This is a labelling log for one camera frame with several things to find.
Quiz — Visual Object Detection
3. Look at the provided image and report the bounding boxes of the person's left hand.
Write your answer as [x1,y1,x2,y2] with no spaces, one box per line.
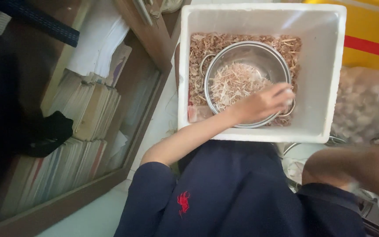
[232,83,296,128]

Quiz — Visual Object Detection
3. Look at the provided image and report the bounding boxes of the white foam box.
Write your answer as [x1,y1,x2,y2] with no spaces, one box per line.
[178,3,347,144]

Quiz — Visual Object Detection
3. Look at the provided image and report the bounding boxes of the heap of pale garlic skins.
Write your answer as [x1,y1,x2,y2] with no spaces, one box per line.
[209,63,273,112]

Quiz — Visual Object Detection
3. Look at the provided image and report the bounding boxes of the clear bag of garlic cloves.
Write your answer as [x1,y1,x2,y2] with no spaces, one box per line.
[331,66,379,145]

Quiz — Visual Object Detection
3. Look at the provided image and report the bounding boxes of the pink plastic piece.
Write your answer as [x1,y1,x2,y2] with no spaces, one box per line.
[188,105,214,124]

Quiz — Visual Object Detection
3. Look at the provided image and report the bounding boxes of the layer of brown garlic skins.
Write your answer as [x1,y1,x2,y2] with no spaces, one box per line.
[188,32,302,127]

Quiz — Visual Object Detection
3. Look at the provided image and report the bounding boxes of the yellow container with red stripe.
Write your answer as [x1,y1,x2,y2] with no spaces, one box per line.
[302,0,379,70]

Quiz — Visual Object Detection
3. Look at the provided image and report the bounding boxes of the person's navy blue shirt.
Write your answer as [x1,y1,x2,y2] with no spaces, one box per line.
[114,140,368,237]

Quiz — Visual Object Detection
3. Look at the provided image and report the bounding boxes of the wooden cabinet with books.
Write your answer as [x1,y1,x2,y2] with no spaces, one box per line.
[0,0,192,237]

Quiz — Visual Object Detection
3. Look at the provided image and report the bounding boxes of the black cloth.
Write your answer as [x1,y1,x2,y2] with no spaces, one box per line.
[18,111,74,158]

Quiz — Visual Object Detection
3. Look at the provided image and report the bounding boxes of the steel pot with handles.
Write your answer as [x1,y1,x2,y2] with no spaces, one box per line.
[199,41,297,129]

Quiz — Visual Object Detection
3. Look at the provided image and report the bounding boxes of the metal door handle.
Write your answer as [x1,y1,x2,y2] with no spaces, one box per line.
[132,0,154,26]

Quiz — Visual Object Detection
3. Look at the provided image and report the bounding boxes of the dark blue stitched strap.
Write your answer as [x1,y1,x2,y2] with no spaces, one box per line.
[0,0,80,48]

